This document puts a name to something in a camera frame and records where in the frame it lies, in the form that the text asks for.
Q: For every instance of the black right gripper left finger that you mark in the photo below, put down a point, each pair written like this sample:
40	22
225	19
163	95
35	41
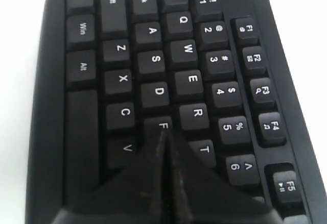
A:
135	195

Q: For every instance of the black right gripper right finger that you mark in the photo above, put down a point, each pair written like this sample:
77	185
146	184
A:
201	196

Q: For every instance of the black acer keyboard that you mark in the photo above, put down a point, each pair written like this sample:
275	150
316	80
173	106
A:
110	71

